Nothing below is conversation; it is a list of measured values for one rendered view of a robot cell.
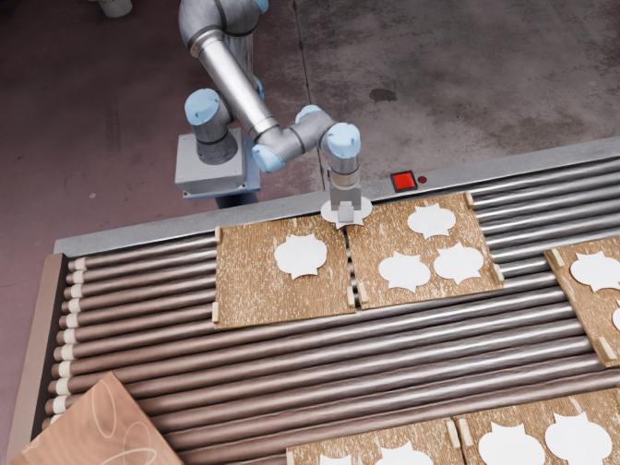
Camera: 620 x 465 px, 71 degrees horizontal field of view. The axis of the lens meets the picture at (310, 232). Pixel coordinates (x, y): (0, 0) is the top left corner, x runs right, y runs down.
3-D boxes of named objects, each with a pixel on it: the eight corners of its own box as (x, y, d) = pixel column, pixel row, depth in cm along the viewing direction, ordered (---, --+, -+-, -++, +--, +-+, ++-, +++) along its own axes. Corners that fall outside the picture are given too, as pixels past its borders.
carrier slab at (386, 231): (342, 212, 144) (342, 209, 143) (465, 195, 144) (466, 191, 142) (362, 311, 125) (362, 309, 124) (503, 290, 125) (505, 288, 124)
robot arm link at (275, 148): (153, -10, 99) (271, 169, 99) (196, -28, 102) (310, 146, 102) (159, 20, 110) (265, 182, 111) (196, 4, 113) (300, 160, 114)
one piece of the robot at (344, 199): (326, 195, 108) (328, 231, 121) (362, 195, 107) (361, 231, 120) (327, 159, 114) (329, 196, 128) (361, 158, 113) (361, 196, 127)
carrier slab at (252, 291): (218, 230, 145) (217, 227, 144) (339, 214, 144) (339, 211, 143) (215, 330, 126) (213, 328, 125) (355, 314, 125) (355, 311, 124)
